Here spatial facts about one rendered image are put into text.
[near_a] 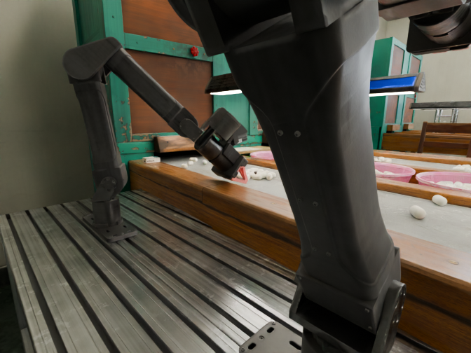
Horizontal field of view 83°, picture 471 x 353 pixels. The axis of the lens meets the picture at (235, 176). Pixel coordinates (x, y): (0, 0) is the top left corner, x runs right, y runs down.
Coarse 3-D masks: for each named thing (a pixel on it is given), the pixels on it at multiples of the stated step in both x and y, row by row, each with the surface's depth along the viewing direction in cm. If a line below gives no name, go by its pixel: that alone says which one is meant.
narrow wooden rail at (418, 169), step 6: (390, 162) 107; (384, 168) 104; (390, 168) 102; (414, 168) 96; (420, 168) 95; (426, 168) 95; (432, 168) 95; (414, 174) 97; (414, 180) 97; (450, 180) 89; (468, 180) 85
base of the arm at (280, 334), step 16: (256, 336) 33; (272, 336) 33; (288, 336) 33; (304, 336) 25; (240, 352) 30; (256, 352) 30; (272, 352) 30; (288, 352) 30; (304, 352) 25; (320, 352) 23; (336, 352) 23
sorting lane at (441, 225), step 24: (192, 168) 108; (264, 168) 108; (264, 192) 74; (384, 192) 74; (384, 216) 55; (408, 216) 55; (432, 216) 55; (456, 216) 55; (432, 240) 45; (456, 240) 45
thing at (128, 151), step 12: (120, 144) 110; (132, 144) 114; (144, 144) 117; (240, 144) 152; (252, 144) 158; (264, 144) 186; (132, 156) 115; (144, 156) 118; (168, 156) 141; (180, 156) 142; (192, 156) 142; (120, 192) 114
